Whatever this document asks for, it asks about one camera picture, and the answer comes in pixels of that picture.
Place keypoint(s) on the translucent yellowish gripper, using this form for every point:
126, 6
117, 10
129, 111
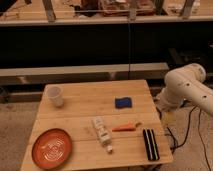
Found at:
168, 118

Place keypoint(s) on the white plastic bottle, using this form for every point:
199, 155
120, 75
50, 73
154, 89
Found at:
102, 134

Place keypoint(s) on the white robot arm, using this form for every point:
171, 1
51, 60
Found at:
184, 83

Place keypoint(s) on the orange ceramic bowl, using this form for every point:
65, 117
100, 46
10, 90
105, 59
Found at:
51, 149

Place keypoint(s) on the black and white striped block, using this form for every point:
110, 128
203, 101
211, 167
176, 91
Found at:
151, 145

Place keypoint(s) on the orange carrot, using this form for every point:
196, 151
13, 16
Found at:
126, 127

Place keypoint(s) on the blue sponge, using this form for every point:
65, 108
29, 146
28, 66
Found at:
124, 102

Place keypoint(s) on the wooden table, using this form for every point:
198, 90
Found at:
83, 102

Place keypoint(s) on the translucent plastic cup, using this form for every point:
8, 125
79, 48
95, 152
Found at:
54, 94

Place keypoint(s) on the grey metal bench rail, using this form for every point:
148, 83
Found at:
42, 75

